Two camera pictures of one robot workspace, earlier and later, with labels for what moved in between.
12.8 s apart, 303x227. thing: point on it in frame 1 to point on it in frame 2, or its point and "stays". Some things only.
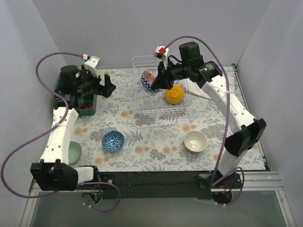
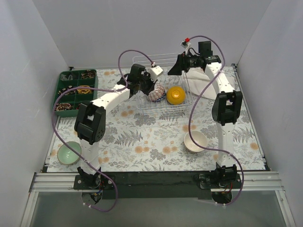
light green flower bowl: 74,152 stays
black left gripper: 99,85 to 147,84
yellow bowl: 175,95 stays
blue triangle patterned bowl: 113,141 to 157,94
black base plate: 164,183 stays
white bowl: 195,141 stays
